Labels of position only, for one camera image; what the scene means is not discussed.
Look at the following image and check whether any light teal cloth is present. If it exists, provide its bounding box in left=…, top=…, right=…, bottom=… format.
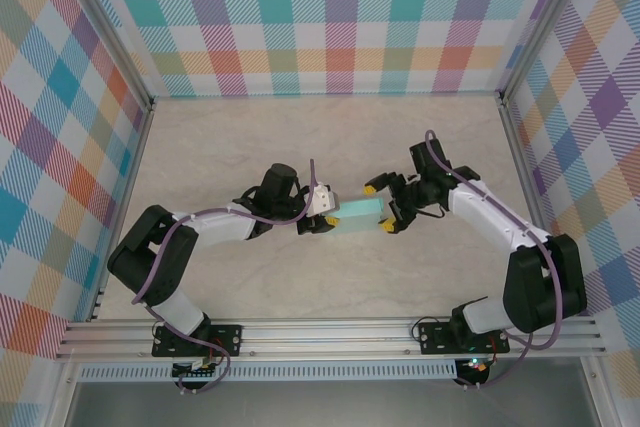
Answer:
left=327, top=197, right=388, bottom=237

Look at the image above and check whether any right controller board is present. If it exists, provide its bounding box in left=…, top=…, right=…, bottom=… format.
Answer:
left=457, top=356, right=490, bottom=374

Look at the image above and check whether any controller board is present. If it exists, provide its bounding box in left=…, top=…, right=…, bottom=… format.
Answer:
left=457, top=356, right=490, bottom=374
left=172, top=357, right=224, bottom=379

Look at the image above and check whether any grey metal panel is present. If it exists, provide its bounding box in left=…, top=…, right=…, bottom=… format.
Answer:
left=64, top=379, right=601, bottom=427

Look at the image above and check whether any left controller board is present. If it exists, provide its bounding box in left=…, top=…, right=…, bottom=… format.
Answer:
left=172, top=357, right=224, bottom=379

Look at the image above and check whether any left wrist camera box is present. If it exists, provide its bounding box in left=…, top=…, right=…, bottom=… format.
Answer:
left=304, top=181, right=342, bottom=219

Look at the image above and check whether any right aluminium side rail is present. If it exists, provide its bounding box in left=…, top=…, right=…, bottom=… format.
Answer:
left=499, top=96, right=572, bottom=317

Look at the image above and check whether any aluminium side rail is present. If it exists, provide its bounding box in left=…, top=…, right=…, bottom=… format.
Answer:
left=88, top=99, right=157, bottom=323
left=499, top=96, right=572, bottom=317

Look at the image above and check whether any aluminium mounting rail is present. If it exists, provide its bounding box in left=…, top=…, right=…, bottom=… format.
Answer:
left=54, top=315, right=606, bottom=361

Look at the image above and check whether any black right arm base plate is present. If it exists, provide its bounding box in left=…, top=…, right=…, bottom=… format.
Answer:
left=417, top=320, right=510, bottom=356

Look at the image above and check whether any slotted cable duct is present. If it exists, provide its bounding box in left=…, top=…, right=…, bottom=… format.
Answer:
left=77, top=365, right=459, bottom=382

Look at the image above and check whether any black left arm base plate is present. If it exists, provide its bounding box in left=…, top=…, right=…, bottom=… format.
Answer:
left=152, top=324, right=244, bottom=358

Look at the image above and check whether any left aluminium side rail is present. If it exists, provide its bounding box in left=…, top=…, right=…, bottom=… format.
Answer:
left=88, top=99, right=157, bottom=323

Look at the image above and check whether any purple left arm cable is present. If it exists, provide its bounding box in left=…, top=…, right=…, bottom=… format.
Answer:
left=130, top=157, right=321, bottom=396

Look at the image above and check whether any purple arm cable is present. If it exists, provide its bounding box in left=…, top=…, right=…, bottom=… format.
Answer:
left=130, top=157, right=321, bottom=396
left=423, top=129, right=564, bottom=393

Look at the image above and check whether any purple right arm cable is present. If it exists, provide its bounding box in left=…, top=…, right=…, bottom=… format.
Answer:
left=423, top=129, right=564, bottom=393

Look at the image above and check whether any right aluminium frame post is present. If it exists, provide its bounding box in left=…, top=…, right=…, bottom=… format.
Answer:
left=498, top=0, right=599, bottom=108

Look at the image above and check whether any aluminium frame post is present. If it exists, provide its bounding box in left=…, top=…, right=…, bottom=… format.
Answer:
left=498, top=0, right=599, bottom=108
left=49, top=0, right=156, bottom=113

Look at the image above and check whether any left aluminium frame post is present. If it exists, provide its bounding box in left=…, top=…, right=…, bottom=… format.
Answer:
left=49, top=0, right=156, bottom=113

